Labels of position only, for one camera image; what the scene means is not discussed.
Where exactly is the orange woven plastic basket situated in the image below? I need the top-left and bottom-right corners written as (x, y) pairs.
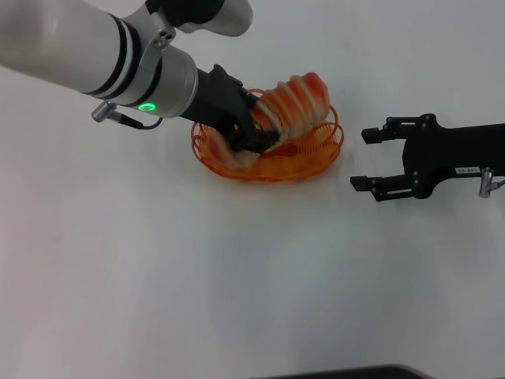
top-left (191, 87), bottom-right (345, 183)

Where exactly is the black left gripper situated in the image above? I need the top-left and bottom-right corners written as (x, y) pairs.
top-left (179, 64), bottom-right (282, 155)

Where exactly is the silver plug on right gripper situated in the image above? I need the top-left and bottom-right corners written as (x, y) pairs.
top-left (477, 167), bottom-right (505, 198)

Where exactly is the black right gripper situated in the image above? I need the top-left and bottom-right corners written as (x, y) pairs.
top-left (350, 113), bottom-right (505, 203)

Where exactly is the orange striped shrimp tail toy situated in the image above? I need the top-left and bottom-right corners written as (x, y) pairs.
top-left (208, 71), bottom-right (331, 169)

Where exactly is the silver plug with black cable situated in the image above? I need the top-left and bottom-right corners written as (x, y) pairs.
top-left (91, 101), bottom-right (163, 130)

